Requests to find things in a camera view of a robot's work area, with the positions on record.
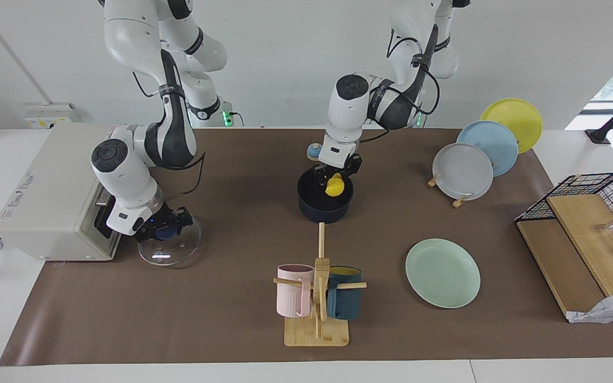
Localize wooden plate rack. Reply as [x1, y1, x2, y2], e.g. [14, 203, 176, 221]
[427, 173, 472, 209]

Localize yellow potato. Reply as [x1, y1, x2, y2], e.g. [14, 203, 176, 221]
[325, 173, 345, 197]

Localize black wire basket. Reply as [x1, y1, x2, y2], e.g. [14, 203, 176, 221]
[515, 172, 613, 243]

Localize black pot purple handle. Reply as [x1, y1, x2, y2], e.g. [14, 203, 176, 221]
[297, 168, 355, 223]

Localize yellow plate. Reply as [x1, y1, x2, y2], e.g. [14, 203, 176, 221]
[480, 98, 543, 154]

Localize brown table mat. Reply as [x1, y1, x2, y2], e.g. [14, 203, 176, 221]
[0, 128, 613, 367]

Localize glass lid blue knob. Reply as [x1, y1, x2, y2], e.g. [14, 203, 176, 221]
[137, 215, 202, 267]

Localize light blue plate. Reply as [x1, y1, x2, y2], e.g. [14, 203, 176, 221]
[456, 121, 519, 177]

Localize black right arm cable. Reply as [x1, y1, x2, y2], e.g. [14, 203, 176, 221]
[132, 49, 207, 203]

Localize light green plate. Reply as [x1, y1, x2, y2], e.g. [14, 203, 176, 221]
[405, 238, 482, 309]

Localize white patterned cloth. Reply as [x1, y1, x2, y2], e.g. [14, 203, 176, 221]
[567, 289, 613, 324]

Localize grey plate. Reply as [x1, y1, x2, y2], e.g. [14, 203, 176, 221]
[433, 143, 494, 201]

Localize beige toaster oven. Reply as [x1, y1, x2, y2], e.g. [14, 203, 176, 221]
[0, 123, 125, 261]

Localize white power outlet box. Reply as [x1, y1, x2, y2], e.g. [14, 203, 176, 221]
[23, 103, 81, 130]

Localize pink ribbed mug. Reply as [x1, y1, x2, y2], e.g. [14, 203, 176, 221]
[276, 264, 316, 318]

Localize light wooden board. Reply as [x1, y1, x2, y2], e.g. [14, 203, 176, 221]
[517, 220, 606, 318]
[546, 194, 613, 297]

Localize dark teal mug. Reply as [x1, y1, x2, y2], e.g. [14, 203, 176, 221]
[326, 266, 362, 320]

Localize wooden mug rack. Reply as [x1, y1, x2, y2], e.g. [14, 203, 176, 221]
[274, 222, 367, 347]

